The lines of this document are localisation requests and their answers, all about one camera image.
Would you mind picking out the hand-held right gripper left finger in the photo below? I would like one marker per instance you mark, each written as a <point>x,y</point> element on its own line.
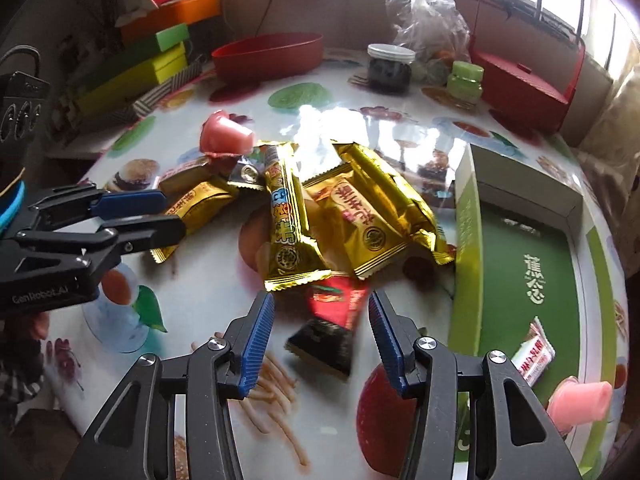
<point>255,347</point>

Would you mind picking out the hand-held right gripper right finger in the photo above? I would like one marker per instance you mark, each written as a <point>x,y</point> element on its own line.
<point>387,347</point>

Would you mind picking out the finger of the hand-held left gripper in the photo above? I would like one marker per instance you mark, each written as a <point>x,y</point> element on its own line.
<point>150,234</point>
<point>132,203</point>

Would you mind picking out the red black snack packet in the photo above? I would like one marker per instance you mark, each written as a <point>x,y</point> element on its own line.
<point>330,320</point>

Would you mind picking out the gold packet red print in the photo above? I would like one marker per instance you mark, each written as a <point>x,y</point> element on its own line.
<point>360,225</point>

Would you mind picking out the long gold snack bar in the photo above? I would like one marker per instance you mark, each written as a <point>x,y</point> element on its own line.
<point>289,220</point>

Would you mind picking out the green cardboard box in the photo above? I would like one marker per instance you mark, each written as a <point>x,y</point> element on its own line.
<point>520,260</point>

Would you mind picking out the person's left hand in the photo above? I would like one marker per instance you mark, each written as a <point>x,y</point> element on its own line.
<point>39,325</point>

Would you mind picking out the brown gold snack packet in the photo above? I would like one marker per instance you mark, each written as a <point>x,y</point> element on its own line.
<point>187,176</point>

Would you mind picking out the printed plastic tablecloth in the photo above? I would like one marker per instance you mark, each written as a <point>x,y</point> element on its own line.
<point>215,280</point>

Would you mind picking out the small black gold packet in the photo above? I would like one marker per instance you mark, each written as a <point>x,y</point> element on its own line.
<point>246,172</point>

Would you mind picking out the pink jelly cup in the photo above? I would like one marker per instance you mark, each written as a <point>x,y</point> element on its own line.
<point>225,135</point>
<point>582,402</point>

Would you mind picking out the yellow green long box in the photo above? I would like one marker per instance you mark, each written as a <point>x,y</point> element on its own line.
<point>125,85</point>

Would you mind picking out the black white striped box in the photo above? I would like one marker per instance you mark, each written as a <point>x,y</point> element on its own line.
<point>165,89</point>

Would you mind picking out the white red snack packet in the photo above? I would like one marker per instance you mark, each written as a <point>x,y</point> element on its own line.
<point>532,360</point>

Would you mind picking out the bright green small box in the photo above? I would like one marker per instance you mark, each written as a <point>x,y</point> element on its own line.
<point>172,37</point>

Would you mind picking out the orange box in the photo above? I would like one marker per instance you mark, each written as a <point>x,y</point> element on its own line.
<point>175,15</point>

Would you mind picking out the red oval bowl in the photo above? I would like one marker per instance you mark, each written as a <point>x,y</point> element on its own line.
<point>267,55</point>

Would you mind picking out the dark jar white lid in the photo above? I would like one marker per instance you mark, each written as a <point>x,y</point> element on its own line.
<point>390,72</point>

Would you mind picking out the small green jar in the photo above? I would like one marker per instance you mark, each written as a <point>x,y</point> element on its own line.
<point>465,82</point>

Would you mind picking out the patterned curtain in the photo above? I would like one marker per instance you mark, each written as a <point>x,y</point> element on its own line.
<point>617,115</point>

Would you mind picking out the clear plastic bag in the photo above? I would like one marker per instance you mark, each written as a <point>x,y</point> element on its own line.
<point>425,15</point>

